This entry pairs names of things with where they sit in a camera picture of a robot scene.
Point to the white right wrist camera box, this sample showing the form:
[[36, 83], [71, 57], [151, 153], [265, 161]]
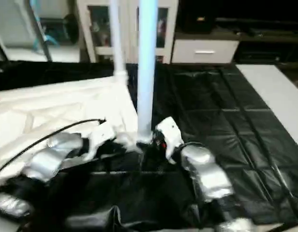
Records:
[[169, 133]]

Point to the white flat board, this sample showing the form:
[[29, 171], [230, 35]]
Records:
[[275, 92]]

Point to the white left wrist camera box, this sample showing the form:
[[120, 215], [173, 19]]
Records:
[[103, 135]]

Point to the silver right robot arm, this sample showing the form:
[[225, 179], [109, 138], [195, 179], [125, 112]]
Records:
[[212, 179]]

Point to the black work mat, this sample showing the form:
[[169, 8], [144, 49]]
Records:
[[226, 121]]

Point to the white plastic table leg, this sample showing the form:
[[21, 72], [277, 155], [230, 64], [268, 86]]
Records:
[[117, 38], [147, 63]]

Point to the white glass door cabinet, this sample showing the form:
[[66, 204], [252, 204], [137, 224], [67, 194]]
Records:
[[125, 26]]

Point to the white drawer unit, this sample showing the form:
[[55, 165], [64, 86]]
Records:
[[204, 50]]

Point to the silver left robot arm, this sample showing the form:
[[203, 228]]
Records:
[[47, 164]]

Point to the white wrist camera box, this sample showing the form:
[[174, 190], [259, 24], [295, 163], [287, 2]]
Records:
[[169, 133], [103, 135]]

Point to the white plastic table top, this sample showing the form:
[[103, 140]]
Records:
[[52, 111]]

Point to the black equipment case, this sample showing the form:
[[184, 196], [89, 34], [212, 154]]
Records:
[[197, 17]]

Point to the teal plastic object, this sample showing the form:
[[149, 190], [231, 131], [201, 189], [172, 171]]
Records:
[[50, 38]]

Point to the grey metal pole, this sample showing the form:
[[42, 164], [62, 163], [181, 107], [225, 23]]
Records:
[[40, 31]]

